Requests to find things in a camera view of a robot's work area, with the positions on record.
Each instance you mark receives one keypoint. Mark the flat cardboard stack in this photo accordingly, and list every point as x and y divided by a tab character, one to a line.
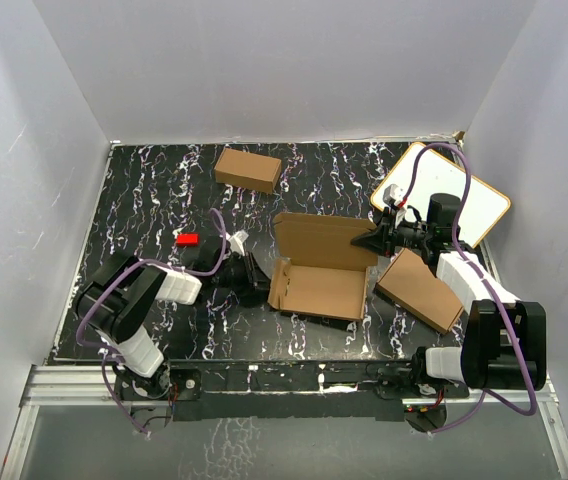
409	283

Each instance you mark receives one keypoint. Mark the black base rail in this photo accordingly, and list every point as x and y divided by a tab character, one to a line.
384	390

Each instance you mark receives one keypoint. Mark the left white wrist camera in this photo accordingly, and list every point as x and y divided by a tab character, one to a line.
236	242

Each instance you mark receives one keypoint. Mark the small red block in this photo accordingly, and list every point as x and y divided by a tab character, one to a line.
187	239

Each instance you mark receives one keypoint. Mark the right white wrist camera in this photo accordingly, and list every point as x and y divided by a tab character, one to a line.
393	198

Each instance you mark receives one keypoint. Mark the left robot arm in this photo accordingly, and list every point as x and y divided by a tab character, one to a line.
116	299

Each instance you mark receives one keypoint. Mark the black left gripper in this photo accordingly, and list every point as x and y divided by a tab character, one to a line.
255	281

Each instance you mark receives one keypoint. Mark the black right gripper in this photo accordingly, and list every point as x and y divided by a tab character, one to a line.
384	239

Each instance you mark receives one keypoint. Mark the folded brown cardboard box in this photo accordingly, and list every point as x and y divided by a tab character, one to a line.
247	170

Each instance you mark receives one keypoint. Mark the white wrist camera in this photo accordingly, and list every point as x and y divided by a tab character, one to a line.
393	198
236	242

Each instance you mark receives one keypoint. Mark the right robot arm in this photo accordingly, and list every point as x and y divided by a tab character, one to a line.
504	345

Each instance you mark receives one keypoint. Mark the yellow-framed whiteboard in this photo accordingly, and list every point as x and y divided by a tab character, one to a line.
484	207

